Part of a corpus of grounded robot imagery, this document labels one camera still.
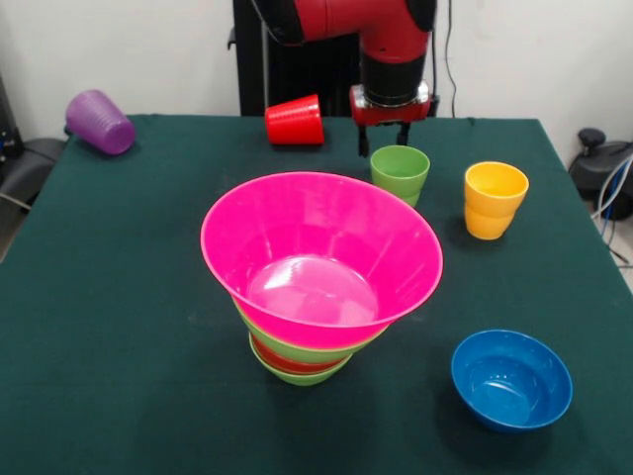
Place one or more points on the large green bowl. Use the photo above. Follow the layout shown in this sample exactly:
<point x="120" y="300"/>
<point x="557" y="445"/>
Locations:
<point x="306" y="352"/>

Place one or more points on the yellow cup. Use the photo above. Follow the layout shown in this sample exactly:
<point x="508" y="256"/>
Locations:
<point x="494" y="208"/>

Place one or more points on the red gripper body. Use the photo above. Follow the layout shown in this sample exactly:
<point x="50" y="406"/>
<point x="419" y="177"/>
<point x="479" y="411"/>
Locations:
<point x="390" y="113"/>

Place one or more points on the purple cup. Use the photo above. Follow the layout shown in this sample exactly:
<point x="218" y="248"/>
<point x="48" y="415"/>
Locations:
<point x="99" y="123"/>

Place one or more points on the blue bowl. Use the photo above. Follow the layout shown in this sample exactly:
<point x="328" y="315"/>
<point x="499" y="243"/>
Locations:
<point x="512" y="391"/>

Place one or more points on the red cup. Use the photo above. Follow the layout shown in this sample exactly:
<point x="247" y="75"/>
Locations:
<point x="297" y="126"/>

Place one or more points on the green cup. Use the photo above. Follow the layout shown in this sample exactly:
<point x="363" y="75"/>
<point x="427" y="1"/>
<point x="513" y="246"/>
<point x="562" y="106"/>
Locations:
<point x="400" y="175"/>

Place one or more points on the dark green tablecloth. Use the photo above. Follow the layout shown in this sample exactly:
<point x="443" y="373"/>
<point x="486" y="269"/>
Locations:
<point x="99" y="396"/>

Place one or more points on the small green bowl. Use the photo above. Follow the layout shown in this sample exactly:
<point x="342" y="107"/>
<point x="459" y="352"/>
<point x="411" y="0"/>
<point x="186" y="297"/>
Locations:
<point x="301" y="380"/>

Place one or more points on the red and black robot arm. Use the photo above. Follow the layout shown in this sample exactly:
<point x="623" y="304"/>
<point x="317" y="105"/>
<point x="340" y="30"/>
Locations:
<point x="390" y="44"/>

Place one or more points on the large pink bowl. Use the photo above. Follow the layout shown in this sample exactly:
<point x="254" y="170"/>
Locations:
<point x="321" y="237"/>

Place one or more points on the red bowl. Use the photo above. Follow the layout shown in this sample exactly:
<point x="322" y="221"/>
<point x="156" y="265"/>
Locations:
<point x="292" y="363"/>

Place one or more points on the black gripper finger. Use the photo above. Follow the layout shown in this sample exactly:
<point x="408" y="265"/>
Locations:
<point x="364" y="141"/>
<point x="403" y="131"/>

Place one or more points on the black wheeled base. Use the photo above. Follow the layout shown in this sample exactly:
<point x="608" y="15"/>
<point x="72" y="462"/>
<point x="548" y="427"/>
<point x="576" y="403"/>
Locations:
<point x="593" y="168"/>
<point x="29" y="168"/>

